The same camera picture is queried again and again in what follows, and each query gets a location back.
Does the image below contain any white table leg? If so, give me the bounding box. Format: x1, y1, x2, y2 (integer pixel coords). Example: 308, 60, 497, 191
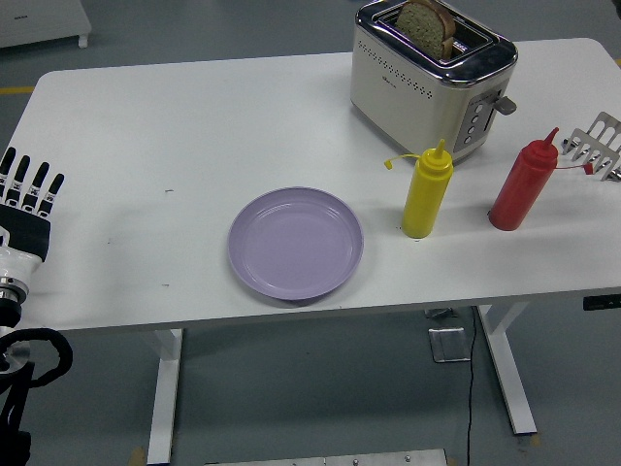
146, 328, 184, 465
474, 301, 539, 436

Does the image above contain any cream and chrome toaster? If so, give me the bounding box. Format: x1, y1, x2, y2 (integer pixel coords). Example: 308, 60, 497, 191
349, 0, 519, 165

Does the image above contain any square metal floor plate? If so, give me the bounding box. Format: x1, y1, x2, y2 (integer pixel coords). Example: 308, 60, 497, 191
428, 326, 473, 364

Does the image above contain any purple plate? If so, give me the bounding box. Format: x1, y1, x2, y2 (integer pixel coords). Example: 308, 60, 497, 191
227, 186, 365, 303

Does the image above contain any brown bread slice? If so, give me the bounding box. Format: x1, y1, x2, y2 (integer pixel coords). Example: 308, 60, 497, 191
395, 0, 458, 59

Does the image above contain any metal toast rack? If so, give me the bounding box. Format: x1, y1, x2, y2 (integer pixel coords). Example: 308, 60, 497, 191
561, 111, 621, 183

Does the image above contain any red squeeze bottle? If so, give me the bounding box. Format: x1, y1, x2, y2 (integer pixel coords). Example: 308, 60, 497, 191
487, 126, 594, 232

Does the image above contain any black floor cable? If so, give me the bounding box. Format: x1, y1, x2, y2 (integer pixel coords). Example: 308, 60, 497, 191
463, 306, 479, 466

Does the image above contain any long metal base plate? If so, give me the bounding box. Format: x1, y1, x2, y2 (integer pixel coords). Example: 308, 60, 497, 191
203, 447, 448, 466

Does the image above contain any yellow squeeze bottle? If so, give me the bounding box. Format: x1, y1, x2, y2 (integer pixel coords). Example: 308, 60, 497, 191
383, 139, 455, 240

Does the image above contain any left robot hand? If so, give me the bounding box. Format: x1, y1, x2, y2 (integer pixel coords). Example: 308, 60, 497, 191
0, 147, 67, 283

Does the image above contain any black table control panel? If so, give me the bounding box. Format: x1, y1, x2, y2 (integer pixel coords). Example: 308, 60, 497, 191
583, 294, 621, 312

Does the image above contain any white cabinet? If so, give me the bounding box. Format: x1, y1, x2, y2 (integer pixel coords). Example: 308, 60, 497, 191
0, 0, 92, 50

